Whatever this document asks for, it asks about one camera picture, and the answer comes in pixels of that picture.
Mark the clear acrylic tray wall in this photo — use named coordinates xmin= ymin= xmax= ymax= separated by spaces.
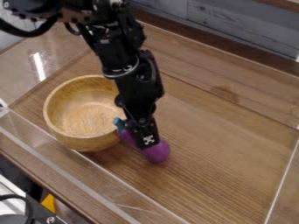
xmin=0 ymin=102 xmax=187 ymax=224

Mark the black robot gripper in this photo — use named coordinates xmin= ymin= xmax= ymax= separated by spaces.
xmin=117 ymin=50 xmax=165 ymax=150

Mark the purple toy eggplant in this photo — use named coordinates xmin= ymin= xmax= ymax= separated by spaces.
xmin=114 ymin=117 xmax=171 ymax=164

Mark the yellow black equipment base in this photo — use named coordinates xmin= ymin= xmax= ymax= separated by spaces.
xmin=25 ymin=193 xmax=70 ymax=224

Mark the black cable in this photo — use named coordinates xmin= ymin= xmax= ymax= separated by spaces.
xmin=0 ymin=193 xmax=37 ymax=224

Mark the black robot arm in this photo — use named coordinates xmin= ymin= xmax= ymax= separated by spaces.
xmin=0 ymin=0 xmax=165 ymax=151

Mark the brown wooden bowl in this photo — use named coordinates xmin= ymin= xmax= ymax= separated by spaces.
xmin=43 ymin=74 xmax=125 ymax=152

